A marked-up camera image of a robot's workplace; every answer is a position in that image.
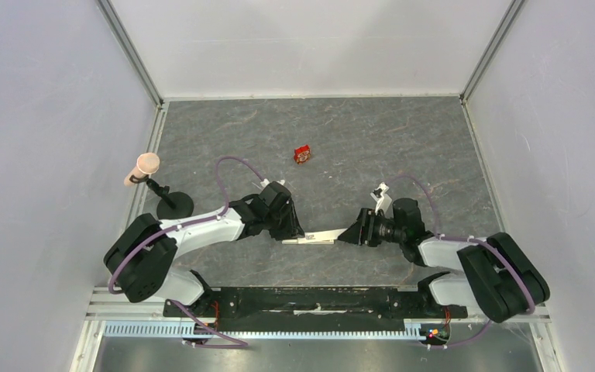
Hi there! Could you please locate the white remote control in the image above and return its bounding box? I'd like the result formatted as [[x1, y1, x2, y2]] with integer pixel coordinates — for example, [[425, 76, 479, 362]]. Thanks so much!
[[281, 236, 335, 245]]

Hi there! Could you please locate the white remote battery cover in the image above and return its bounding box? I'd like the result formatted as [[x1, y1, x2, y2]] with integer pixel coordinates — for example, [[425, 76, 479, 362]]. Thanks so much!
[[304, 229, 346, 242]]

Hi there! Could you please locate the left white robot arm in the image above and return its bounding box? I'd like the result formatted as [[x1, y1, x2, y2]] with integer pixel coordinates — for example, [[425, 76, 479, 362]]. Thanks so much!
[[103, 181, 305, 317]]

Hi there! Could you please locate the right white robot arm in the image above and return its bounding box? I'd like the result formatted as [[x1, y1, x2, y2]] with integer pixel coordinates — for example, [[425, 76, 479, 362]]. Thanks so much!
[[337, 198, 551, 323]]

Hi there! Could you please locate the small red toy block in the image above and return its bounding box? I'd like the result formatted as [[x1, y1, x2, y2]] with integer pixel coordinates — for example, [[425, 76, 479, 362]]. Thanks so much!
[[293, 145, 311, 164]]

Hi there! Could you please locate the black stand base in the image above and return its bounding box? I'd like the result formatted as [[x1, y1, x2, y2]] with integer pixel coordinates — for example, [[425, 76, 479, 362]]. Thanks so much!
[[145, 178, 194, 219]]

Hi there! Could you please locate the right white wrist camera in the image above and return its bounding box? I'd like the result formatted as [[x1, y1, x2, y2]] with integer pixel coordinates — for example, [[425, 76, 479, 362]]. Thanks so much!
[[370, 182, 392, 215]]

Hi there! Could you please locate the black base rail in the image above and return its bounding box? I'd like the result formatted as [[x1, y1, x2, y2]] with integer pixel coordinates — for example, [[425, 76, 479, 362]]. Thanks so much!
[[188, 287, 468, 332]]

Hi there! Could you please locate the pink handle knob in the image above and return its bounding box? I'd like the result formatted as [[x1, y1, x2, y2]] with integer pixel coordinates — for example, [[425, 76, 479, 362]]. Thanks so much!
[[123, 153, 160, 186]]

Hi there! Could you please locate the white slotted cable duct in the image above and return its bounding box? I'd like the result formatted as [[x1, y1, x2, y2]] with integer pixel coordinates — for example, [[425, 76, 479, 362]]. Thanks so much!
[[103, 320, 426, 341]]

